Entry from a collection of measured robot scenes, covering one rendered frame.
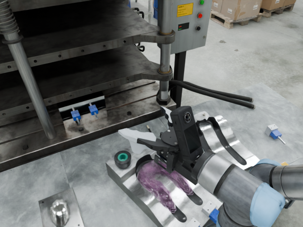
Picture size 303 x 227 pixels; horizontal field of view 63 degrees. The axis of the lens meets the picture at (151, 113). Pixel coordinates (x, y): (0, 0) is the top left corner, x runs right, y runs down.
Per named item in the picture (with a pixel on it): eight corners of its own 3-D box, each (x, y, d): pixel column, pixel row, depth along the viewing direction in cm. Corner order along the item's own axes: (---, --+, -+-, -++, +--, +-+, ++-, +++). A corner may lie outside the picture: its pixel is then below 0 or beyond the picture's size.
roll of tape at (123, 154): (111, 161, 117) (110, 157, 115) (123, 152, 122) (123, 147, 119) (122, 171, 113) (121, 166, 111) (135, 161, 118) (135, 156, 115)
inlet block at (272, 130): (286, 145, 139) (290, 139, 136) (280, 148, 138) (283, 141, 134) (271, 130, 148) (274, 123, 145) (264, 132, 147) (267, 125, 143)
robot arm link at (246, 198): (260, 242, 45) (275, 221, 40) (209, 203, 51) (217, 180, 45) (277, 212, 50) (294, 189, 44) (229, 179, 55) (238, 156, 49)
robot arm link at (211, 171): (219, 177, 45) (239, 155, 50) (198, 163, 48) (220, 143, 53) (209, 201, 50) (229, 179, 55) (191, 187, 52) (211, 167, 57)
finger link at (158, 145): (135, 147, 53) (175, 154, 53) (135, 143, 52) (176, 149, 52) (139, 133, 57) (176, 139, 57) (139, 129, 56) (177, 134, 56)
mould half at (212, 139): (262, 178, 123) (271, 162, 114) (220, 200, 115) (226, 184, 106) (203, 117, 156) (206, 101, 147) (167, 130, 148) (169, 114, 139)
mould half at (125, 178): (220, 209, 111) (225, 197, 104) (182, 252, 98) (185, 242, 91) (145, 147, 138) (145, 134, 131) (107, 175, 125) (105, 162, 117)
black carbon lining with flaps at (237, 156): (248, 165, 121) (253, 153, 114) (222, 178, 115) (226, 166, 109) (206, 121, 144) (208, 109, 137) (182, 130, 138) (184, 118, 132)
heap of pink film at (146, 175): (196, 190, 112) (199, 181, 107) (170, 217, 103) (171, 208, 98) (157, 157, 126) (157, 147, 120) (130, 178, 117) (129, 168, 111)
